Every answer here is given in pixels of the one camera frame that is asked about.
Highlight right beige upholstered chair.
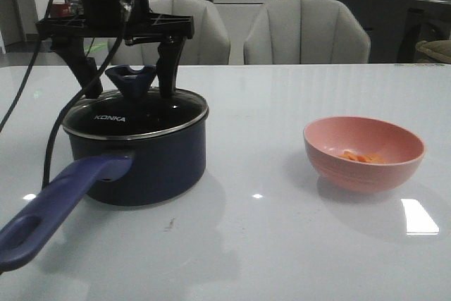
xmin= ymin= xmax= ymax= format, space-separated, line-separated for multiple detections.
xmin=243 ymin=0 xmax=371 ymax=65

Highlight beige upholstered chair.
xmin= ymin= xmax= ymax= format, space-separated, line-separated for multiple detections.
xmin=243 ymin=0 xmax=371 ymax=65
xmin=111 ymin=0 xmax=230 ymax=66

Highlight dark blue saucepan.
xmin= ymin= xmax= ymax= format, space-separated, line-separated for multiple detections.
xmin=0 ymin=89 xmax=209 ymax=276

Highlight black appliance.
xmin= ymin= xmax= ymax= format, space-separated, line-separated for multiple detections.
xmin=397 ymin=0 xmax=450 ymax=63

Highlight red trash bin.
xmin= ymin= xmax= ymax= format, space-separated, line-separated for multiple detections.
xmin=49 ymin=3 xmax=72 ymax=18

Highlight olive cushion seat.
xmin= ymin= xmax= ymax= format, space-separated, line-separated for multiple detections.
xmin=415 ymin=39 xmax=451 ymax=64

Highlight pink plastic bowl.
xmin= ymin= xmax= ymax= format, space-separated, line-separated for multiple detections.
xmin=303 ymin=116 xmax=426 ymax=193

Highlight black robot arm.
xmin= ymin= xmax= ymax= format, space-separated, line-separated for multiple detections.
xmin=36 ymin=0 xmax=194 ymax=98

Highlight left beige upholstered chair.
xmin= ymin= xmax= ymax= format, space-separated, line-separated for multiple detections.
xmin=111 ymin=0 xmax=230 ymax=66

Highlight glass pot lid blue knob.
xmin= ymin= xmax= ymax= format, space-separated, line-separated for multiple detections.
xmin=61 ymin=64 xmax=209 ymax=140

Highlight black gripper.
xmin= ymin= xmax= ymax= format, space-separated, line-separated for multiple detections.
xmin=36 ymin=13 xmax=194 ymax=99

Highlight orange ham slices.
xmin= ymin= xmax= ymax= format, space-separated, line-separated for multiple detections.
xmin=339 ymin=150 xmax=386 ymax=164

